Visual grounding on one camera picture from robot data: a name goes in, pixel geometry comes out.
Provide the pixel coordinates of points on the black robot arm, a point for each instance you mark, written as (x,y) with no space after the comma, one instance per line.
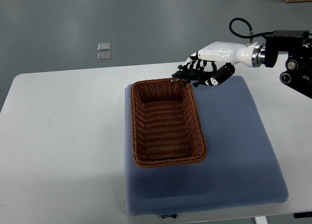
(297,44)

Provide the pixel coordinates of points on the upper metal floor plate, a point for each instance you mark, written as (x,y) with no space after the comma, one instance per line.
(103,46)

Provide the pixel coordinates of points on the metal floor plate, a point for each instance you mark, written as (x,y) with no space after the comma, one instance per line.
(103,46)
(104,56)

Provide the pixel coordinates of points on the dark toy crocodile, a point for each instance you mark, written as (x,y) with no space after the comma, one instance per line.
(190,74)

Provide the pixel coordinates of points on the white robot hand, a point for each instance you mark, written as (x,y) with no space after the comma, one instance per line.
(228,53)

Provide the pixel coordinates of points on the blue foam cushion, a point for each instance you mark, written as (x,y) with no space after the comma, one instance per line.
(240,169)

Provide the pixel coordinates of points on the lower metal floor plate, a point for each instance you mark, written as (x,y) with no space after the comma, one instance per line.
(104,56)

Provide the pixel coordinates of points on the brown wicker basket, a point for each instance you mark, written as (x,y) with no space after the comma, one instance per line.
(165,124)

